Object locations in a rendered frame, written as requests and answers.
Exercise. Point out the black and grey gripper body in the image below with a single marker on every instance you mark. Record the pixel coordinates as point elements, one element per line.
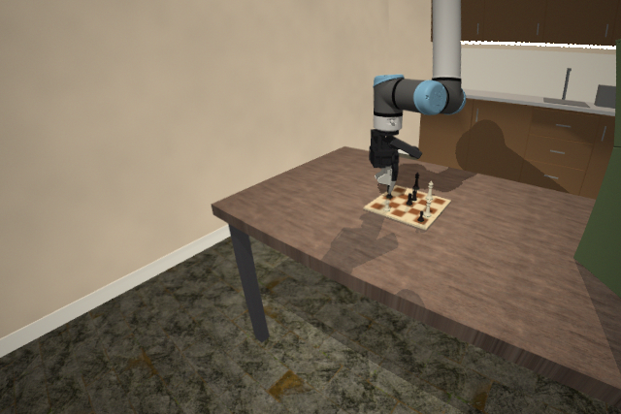
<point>380,146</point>

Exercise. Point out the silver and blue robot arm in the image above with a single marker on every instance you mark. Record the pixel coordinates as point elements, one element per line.
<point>394,94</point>

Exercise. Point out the brown and cream chessboard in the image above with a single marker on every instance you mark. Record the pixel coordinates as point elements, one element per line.
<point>400,211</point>

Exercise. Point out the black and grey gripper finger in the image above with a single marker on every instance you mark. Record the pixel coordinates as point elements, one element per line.
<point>380,174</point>
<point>390,176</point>

